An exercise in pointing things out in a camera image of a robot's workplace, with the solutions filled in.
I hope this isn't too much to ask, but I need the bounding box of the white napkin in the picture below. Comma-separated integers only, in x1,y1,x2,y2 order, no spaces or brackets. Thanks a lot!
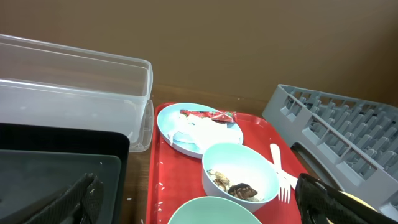
167,114,243,151

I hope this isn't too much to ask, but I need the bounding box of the red serving tray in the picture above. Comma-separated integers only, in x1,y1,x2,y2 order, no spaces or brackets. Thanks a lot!
144,113,306,224

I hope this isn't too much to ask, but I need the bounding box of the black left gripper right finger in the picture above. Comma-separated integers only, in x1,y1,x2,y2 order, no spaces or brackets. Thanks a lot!
295,173,397,224

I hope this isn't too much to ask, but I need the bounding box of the green bowl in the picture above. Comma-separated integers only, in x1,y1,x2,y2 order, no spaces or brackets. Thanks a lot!
168,196,261,224

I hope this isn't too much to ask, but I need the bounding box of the food scraps and rice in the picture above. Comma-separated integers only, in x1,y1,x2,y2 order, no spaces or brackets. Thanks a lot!
206,169,262,202

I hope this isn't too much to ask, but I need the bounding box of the light blue food bowl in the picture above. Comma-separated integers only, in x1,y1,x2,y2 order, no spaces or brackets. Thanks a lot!
201,143,279,213

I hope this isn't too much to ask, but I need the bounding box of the white plastic fork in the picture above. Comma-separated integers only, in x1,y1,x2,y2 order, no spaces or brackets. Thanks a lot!
270,144,291,204

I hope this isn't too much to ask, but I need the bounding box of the light blue plate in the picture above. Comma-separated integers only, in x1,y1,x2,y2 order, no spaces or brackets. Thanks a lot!
157,103,244,159

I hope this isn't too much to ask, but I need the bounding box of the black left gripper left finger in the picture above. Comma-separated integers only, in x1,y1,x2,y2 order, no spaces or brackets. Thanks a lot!
25,174,104,224

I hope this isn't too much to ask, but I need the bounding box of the black waste tray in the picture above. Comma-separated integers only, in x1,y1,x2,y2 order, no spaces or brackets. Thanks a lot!
1,123,130,223

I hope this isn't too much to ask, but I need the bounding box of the clear plastic waste bin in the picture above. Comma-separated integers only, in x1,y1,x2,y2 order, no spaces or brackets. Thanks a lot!
1,35,154,152

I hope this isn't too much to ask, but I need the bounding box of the red snack wrapper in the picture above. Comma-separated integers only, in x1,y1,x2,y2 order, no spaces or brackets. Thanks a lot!
180,110,237,124

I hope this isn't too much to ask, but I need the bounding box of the grey dishwasher rack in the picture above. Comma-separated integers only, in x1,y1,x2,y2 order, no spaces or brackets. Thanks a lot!
262,85,397,220

